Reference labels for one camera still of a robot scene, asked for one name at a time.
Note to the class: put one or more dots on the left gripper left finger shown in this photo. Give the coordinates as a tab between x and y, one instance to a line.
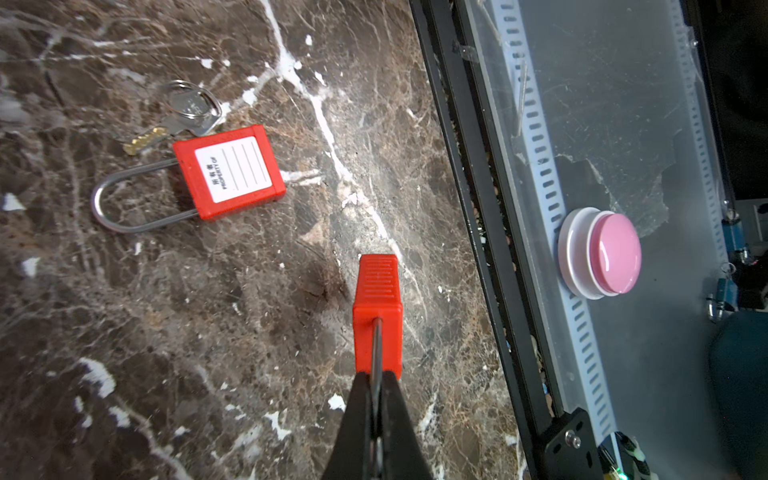
352	456

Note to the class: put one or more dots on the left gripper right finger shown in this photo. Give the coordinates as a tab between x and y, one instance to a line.
401	455

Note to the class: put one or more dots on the red padlock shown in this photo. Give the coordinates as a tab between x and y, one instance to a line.
378	318
225	173

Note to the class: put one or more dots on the silver brass key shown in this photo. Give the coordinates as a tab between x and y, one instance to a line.
192	109

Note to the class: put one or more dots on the pink push button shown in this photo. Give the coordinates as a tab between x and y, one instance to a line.
599	253

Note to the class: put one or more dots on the black mounting rail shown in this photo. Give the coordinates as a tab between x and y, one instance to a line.
557	444

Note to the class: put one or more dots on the white slotted cable duct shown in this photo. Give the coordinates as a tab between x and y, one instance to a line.
576	370

